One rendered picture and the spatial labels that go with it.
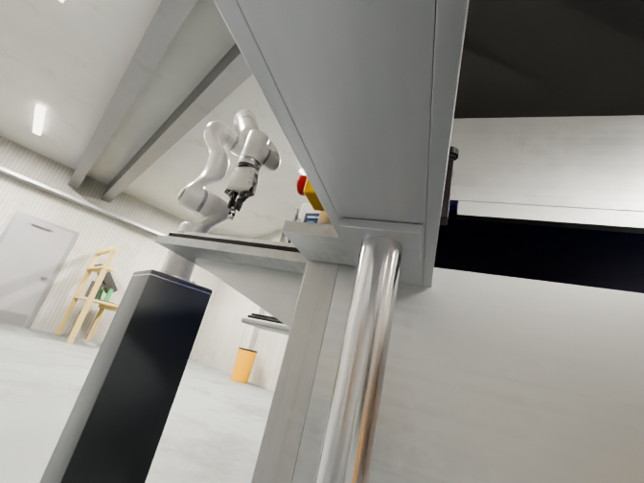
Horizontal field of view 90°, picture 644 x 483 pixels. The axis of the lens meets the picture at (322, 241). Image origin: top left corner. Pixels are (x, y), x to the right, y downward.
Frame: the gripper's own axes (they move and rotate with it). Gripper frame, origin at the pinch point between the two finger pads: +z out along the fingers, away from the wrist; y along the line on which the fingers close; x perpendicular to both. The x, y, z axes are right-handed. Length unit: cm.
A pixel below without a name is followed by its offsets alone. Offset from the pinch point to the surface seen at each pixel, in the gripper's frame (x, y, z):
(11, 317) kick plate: -378, 708, 93
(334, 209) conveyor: 60, -59, 31
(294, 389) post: 34, -50, 51
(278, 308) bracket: 24, -39, 37
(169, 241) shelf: 32.5, -10.7, 27.7
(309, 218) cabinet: -69, 0, -31
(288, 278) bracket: 24, -39, 30
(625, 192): 34, -98, 10
